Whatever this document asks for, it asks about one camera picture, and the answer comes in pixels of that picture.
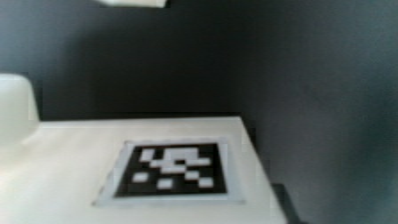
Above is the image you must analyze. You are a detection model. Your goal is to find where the white front drawer tray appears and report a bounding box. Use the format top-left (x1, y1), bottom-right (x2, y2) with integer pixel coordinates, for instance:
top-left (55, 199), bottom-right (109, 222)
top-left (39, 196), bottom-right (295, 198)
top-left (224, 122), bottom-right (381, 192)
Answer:
top-left (0, 74), bottom-right (288, 224)

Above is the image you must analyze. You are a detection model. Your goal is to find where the white drawer tray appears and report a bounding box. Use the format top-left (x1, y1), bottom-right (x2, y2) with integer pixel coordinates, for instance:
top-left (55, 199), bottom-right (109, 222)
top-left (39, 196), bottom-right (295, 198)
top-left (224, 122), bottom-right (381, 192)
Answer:
top-left (0, 74), bottom-right (288, 224)
top-left (96, 0), bottom-right (167, 8)

